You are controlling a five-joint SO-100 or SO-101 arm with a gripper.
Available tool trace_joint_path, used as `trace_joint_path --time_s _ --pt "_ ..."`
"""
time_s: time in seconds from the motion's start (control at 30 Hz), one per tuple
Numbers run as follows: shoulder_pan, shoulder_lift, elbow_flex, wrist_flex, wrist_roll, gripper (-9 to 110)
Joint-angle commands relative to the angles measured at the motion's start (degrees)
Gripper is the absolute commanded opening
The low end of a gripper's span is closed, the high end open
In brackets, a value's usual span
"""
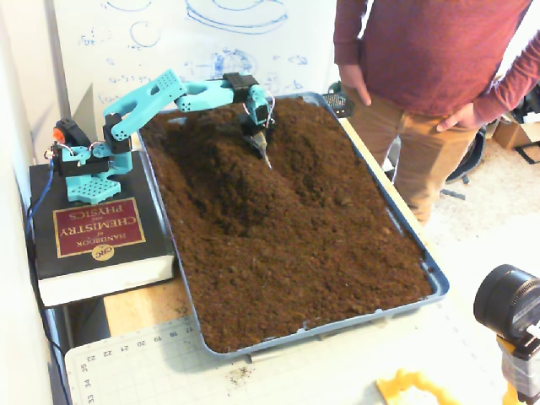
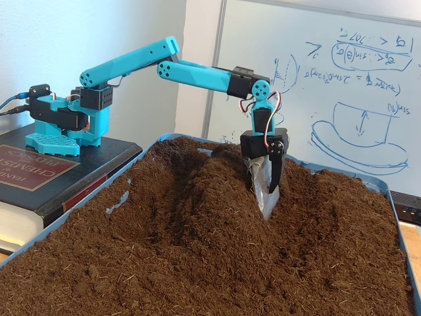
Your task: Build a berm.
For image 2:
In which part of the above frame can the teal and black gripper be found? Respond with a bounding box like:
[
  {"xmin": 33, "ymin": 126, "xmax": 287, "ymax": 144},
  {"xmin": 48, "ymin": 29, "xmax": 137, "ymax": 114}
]
[{"xmin": 239, "ymin": 100, "xmax": 290, "ymax": 221}]

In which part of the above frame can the brown soil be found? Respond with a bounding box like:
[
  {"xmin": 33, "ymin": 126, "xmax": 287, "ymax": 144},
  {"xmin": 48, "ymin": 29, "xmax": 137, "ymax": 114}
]
[{"xmin": 0, "ymin": 136, "xmax": 415, "ymax": 316}]

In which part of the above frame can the blue plastic tray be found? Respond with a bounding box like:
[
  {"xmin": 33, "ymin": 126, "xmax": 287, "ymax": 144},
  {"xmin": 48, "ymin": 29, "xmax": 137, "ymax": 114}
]
[{"xmin": 0, "ymin": 133, "xmax": 421, "ymax": 316}]

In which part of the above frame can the whiteboard with blue drawings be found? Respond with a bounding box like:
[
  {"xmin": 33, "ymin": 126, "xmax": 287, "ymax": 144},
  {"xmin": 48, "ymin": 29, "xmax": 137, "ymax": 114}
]
[{"xmin": 202, "ymin": 0, "xmax": 421, "ymax": 195}]

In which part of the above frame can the black perforated basket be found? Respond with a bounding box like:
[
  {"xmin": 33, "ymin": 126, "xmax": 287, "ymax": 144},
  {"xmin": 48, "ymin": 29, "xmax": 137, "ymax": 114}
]
[{"xmin": 389, "ymin": 190, "xmax": 421, "ymax": 226}]

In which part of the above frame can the black chemistry physics handbook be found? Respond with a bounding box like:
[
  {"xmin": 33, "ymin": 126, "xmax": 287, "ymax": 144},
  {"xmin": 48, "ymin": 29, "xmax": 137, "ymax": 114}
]
[{"xmin": 0, "ymin": 123, "xmax": 144, "ymax": 254}]

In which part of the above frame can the red white servo cable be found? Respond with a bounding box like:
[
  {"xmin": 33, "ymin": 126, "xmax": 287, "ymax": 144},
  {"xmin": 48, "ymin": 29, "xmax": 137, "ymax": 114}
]
[{"xmin": 238, "ymin": 91, "xmax": 283, "ymax": 149}]

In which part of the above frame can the black cable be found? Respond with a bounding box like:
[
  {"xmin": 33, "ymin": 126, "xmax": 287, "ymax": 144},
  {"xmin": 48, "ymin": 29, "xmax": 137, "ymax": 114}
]
[{"xmin": 0, "ymin": 105, "xmax": 31, "ymax": 116}]

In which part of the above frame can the blue cable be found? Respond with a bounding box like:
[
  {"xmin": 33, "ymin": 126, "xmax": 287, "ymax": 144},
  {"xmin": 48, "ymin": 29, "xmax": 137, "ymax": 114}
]
[{"xmin": 0, "ymin": 93, "xmax": 31, "ymax": 111}]

